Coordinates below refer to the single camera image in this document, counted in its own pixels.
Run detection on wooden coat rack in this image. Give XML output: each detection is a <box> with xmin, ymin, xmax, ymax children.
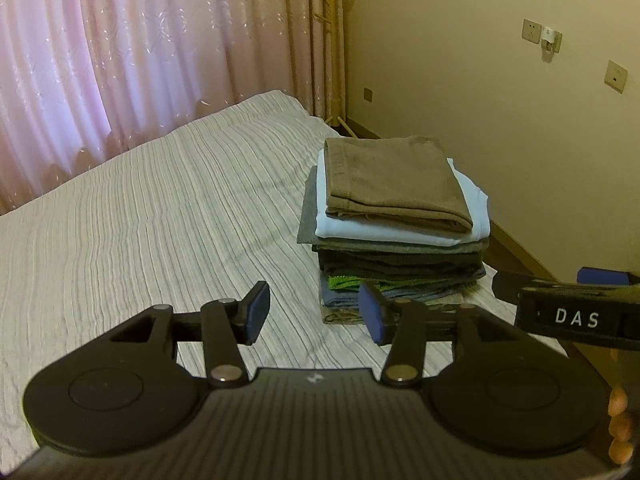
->
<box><xmin>314</xmin><ymin>0</ymin><xmax>357</xmax><ymax>138</ymax></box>

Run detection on person right hand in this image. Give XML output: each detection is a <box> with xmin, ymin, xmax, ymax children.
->
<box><xmin>608</xmin><ymin>385</ymin><xmax>637</xmax><ymax>465</ymax></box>

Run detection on beige wall switch plate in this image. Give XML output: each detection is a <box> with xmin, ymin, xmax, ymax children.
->
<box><xmin>604</xmin><ymin>60</ymin><xmax>628</xmax><ymax>93</ymax></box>

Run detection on white folded garment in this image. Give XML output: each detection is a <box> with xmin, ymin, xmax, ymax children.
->
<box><xmin>314</xmin><ymin>156</ymin><xmax>493</xmax><ymax>247</ymax></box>

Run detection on grey olive folded garments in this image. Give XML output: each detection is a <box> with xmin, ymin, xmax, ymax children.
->
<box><xmin>319</xmin><ymin>263</ymin><xmax>486</xmax><ymax>325</ymax></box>

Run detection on wall socket with plug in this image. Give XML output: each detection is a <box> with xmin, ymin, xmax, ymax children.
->
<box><xmin>521</xmin><ymin>18</ymin><xmax>563</xmax><ymax>54</ymax></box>

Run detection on dark folded garments stack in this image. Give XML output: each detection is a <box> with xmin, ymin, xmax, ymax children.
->
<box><xmin>297</xmin><ymin>167</ymin><xmax>489</xmax><ymax>280</ymax></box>

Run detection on low wall outlet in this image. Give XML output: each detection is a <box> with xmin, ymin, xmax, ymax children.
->
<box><xmin>363</xmin><ymin>87</ymin><xmax>373</xmax><ymax>103</ymax></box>

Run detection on pink curtain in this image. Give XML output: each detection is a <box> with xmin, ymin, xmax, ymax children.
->
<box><xmin>1</xmin><ymin>0</ymin><xmax>324</xmax><ymax>212</ymax></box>

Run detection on olive brown t-shirt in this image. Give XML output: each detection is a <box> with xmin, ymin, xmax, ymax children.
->
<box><xmin>323</xmin><ymin>136</ymin><xmax>473</xmax><ymax>234</ymax></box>

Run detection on green folded garment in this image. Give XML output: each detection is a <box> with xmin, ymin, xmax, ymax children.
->
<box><xmin>320</xmin><ymin>273</ymin><xmax>478</xmax><ymax>292</ymax></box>

